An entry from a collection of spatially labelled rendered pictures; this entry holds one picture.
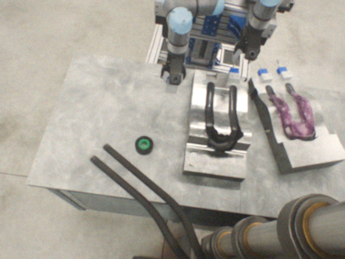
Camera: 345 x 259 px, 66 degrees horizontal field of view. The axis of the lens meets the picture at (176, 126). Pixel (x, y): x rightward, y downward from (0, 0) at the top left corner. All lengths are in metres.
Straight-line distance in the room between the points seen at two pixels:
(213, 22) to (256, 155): 0.81
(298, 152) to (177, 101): 0.59
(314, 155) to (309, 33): 2.12
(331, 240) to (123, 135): 0.98
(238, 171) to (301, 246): 0.76
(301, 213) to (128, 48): 2.32
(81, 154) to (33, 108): 1.22
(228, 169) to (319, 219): 0.77
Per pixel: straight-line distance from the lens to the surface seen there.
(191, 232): 0.98
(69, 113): 1.31
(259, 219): 0.67
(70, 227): 1.98
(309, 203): 0.43
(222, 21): 1.65
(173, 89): 1.18
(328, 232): 0.39
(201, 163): 1.12
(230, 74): 1.30
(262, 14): 1.05
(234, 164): 1.15
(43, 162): 1.25
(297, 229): 0.42
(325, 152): 1.30
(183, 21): 0.91
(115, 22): 2.82
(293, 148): 1.23
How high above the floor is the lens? 1.91
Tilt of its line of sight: 63 degrees down
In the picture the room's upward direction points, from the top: 12 degrees clockwise
